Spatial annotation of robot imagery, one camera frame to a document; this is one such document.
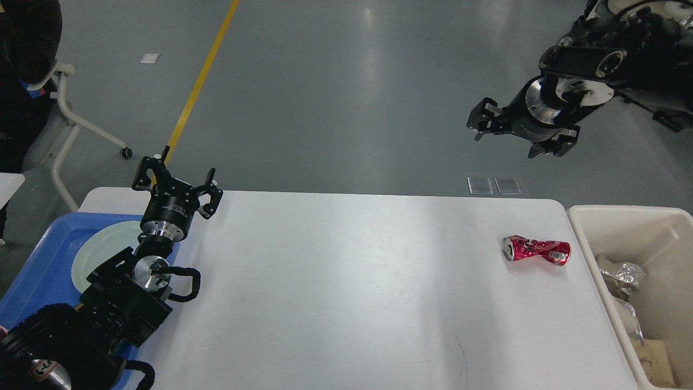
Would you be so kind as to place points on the person in dark clothes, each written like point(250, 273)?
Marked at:
point(30, 37)

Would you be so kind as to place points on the white office chair left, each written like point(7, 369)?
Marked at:
point(61, 130)

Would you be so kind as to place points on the floor socket plate right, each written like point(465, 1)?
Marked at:
point(508, 185)

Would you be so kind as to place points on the brown paper bag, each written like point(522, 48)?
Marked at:
point(654, 360)

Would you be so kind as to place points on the clear plastic bottle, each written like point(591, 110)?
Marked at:
point(629, 319)

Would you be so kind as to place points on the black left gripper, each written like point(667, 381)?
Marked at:
point(170, 216)

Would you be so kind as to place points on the floor socket plate left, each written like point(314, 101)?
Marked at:
point(480, 185)

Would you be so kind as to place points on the white paper on floor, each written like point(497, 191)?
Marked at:
point(150, 58)

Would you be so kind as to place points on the aluminium foil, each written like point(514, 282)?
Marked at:
point(622, 279)

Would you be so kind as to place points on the crushed red soda can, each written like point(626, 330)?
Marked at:
point(516, 248)

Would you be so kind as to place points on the blue plastic tray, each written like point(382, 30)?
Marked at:
point(46, 277)

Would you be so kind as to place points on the floor socket plate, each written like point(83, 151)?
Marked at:
point(508, 185)
point(480, 185)

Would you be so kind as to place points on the beige plastic bin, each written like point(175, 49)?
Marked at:
point(660, 240)

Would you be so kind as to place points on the green plate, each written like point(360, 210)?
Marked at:
point(101, 247)

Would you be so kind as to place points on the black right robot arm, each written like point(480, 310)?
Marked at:
point(639, 51)

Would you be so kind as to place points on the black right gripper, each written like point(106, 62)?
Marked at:
point(532, 115)

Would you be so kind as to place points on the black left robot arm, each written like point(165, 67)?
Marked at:
point(74, 347)

